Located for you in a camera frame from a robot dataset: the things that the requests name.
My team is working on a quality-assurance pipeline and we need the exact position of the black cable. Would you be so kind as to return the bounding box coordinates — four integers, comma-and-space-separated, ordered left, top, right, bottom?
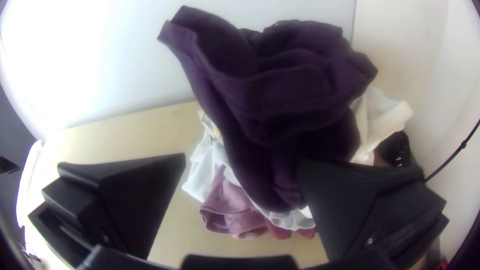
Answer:
422, 119, 480, 185

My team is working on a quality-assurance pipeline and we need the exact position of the black t-shirt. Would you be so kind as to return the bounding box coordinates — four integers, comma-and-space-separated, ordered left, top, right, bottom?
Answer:
157, 5, 379, 213

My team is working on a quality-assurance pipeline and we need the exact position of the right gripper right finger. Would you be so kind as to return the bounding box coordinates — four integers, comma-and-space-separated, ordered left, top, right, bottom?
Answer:
295, 157, 450, 263

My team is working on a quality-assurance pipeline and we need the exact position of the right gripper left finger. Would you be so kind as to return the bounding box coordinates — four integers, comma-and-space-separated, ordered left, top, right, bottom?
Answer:
27, 152, 187, 269

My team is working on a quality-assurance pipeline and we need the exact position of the pile of folded clothes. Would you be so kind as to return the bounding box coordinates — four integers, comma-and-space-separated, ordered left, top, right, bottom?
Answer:
181, 87, 415, 241

